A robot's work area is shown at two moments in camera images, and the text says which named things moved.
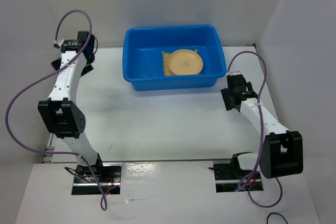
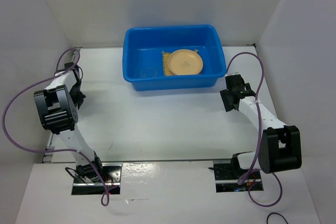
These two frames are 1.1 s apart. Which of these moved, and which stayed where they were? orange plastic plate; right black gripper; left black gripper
Moved: left black gripper
Stayed: right black gripper; orange plastic plate
